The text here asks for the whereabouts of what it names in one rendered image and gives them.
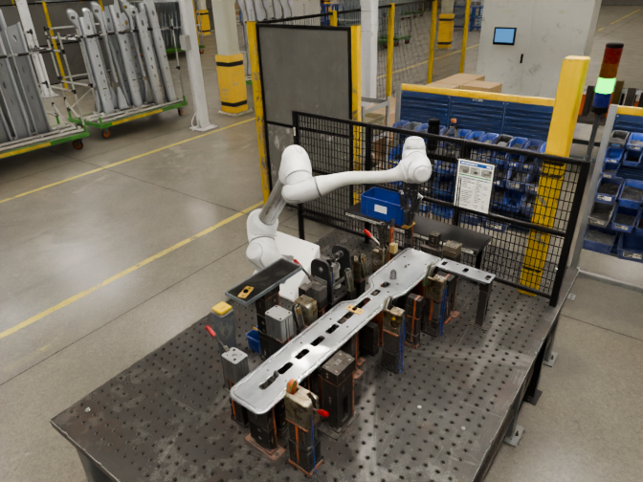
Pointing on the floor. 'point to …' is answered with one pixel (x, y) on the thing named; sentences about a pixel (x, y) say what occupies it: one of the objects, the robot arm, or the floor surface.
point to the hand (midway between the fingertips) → (409, 218)
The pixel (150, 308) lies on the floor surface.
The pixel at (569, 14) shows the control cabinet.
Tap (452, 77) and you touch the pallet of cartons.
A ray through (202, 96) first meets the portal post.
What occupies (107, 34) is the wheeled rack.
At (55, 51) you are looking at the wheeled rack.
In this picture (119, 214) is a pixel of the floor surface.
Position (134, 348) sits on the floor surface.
